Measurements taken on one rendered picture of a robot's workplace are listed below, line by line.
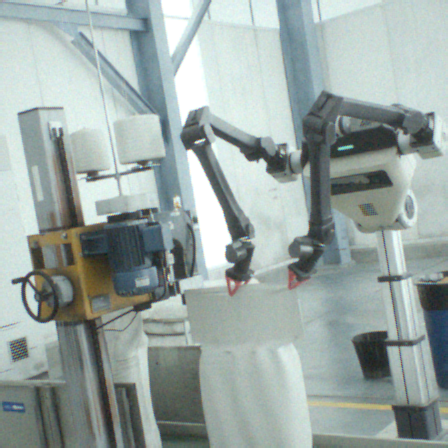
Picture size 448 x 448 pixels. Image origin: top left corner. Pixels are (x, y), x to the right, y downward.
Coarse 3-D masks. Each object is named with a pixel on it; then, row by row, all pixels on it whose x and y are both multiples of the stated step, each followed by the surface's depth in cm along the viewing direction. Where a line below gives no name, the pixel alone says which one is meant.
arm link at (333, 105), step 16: (320, 96) 233; (336, 96) 229; (320, 112) 230; (336, 112) 230; (352, 112) 236; (368, 112) 241; (384, 112) 245; (400, 112) 249; (416, 112) 250; (320, 128) 229; (416, 128) 254
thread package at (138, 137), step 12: (120, 120) 264; (132, 120) 262; (144, 120) 263; (156, 120) 267; (120, 132) 264; (132, 132) 263; (144, 132) 263; (156, 132) 266; (120, 144) 265; (132, 144) 263; (144, 144) 263; (156, 144) 265; (120, 156) 266; (132, 156) 263; (144, 156) 263; (156, 156) 265
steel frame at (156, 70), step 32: (0, 0) 714; (128, 0) 879; (160, 0) 870; (288, 0) 1127; (160, 32) 864; (192, 32) 938; (288, 32) 1135; (160, 64) 859; (288, 64) 1133; (320, 64) 1126; (128, 96) 836; (160, 96) 877; (160, 160) 891; (160, 192) 888; (192, 192) 880
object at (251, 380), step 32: (224, 288) 279; (256, 288) 271; (192, 320) 291; (224, 320) 281; (256, 320) 273; (288, 320) 267; (224, 352) 276; (256, 352) 267; (288, 352) 269; (224, 384) 277; (256, 384) 268; (288, 384) 265; (224, 416) 277; (256, 416) 269; (288, 416) 265
